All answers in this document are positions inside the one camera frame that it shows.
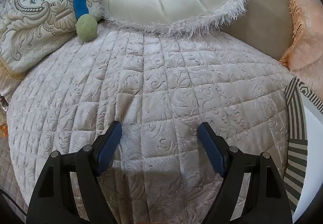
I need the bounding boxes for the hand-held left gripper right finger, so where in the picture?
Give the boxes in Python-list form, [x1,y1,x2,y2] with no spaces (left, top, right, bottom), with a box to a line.
[197,122,293,224]

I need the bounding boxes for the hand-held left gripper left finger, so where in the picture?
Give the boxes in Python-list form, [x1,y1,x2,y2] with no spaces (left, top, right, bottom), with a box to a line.
[26,120,123,224]

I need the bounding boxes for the striped rim white tray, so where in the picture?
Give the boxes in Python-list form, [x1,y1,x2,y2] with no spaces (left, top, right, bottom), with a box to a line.
[284,77,323,214]

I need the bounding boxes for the quilted cream sofa cover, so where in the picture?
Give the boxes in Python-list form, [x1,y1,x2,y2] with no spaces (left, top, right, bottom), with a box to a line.
[0,21,296,224]

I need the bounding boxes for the beige sofa backrest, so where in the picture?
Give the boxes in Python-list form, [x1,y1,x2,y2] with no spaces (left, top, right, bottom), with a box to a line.
[226,0,295,61]

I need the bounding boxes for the floral embroidered cushion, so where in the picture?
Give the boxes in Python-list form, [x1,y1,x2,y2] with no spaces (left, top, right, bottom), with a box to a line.
[0,0,104,80]

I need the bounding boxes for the peach fringed blanket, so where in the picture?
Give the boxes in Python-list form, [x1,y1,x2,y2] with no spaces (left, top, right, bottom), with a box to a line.
[279,0,323,99]

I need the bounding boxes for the black cable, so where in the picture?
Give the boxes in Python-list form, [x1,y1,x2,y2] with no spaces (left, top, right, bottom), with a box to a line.
[0,189,27,217]

